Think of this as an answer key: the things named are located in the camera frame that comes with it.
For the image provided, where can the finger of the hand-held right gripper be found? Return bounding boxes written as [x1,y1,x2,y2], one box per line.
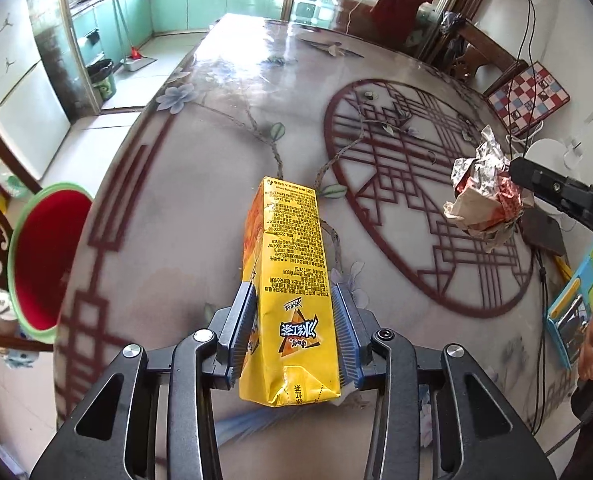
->
[509,156,593,236]

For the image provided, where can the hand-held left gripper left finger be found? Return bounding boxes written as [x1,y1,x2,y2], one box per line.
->
[29,281,260,480]

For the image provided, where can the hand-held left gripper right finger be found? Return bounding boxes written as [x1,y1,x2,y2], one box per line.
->
[331,282,557,480]

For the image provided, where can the red and beige wrapper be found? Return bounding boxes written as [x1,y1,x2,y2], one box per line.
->
[443,125,534,247]

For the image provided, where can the yellow drink carton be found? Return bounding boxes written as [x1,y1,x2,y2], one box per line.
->
[239,176,341,407]

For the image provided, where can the red basin with green rim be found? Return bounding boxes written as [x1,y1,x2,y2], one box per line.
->
[7,182,94,345]

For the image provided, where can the black trash can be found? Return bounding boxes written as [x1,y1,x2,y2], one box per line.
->
[85,58,118,102]

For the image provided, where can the dark red phone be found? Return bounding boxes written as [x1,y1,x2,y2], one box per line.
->
[519,207,568,257]

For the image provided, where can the blue toy box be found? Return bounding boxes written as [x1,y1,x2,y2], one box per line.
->
[546,240,593,371]

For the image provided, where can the checkered seat cushion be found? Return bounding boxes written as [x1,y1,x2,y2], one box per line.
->
[485,60,572,137]

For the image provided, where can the brown wooden chair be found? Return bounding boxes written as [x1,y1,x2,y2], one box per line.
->
[446,20,529,96]

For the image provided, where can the red hanging cloth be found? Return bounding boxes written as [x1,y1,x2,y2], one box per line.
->
[373,0,436,46]

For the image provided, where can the red mop with dustpan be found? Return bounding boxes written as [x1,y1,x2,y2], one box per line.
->
[107,0,157,72]

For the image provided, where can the teal kitchen cabinets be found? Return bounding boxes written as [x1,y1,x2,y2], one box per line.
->
[71,0,290,61]

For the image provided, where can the white refrigerator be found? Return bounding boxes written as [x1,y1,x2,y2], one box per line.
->
[0,0,72,181]

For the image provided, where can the black charger cable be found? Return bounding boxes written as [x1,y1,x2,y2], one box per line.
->
[516,0,549,81]

